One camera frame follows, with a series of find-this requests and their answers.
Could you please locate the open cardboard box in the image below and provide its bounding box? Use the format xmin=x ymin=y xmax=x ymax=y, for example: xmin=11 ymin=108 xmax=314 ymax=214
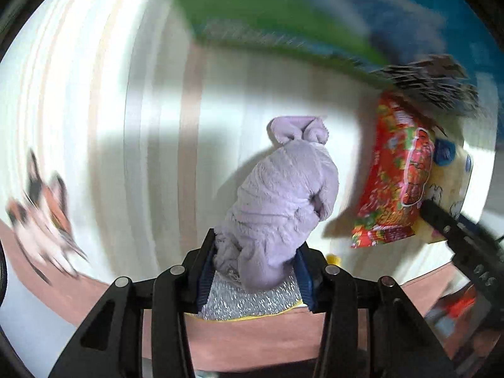
xmin=178 ymin=0 xmax=503 ymax=116

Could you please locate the purple cloth silver dish sponge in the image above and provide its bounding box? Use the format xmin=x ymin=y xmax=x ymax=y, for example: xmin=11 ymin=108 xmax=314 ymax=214
xmin=198 ymin=116 xmax=338 ymax=322

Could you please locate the yellow tissue pack white bear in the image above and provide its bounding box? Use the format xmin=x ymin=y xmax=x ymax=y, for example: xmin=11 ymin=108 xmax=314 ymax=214
xmin=401 ymin=127 xmax=473 ymax=243

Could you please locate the red candy packet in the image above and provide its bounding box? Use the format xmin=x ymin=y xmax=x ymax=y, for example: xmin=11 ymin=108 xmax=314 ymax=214
xmin=352 ymin=91 xmax=435 ymax=248

